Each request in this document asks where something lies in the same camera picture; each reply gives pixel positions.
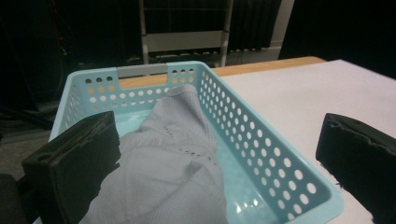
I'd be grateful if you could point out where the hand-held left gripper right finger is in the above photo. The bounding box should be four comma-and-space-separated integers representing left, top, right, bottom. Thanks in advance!
315, 113, 396, 224

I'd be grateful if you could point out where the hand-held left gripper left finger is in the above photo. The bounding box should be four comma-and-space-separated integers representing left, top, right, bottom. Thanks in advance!
21, 110, 122, 224

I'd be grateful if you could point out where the grey knitted cloth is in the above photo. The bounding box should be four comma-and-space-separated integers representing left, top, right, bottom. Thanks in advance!
78, 83, 230, 224

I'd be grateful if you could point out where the light blue perforated plastic basket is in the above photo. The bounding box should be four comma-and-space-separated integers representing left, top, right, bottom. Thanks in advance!
32, 61, 346, 224

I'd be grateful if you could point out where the white table mat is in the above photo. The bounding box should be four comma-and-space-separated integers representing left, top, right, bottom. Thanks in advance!
219, 59, 396, 224

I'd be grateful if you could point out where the dark curtain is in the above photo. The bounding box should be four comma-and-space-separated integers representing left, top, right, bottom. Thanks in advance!
228, 0, 283, 52

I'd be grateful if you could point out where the metal stand frame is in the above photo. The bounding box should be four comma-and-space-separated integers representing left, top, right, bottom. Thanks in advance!
138, 0, 234, 68

